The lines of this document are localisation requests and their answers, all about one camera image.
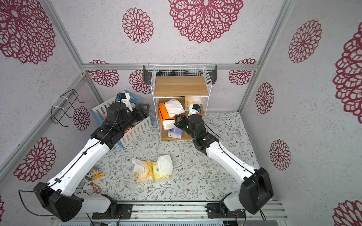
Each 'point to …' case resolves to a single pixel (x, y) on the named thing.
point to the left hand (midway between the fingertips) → (144, 107)
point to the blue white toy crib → (100, 110)
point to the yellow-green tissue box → (163, 168)
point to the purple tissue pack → (175, 133)
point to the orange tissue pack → (167, 111)
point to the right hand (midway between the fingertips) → (177, 116)
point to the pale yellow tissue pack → (189, 101)
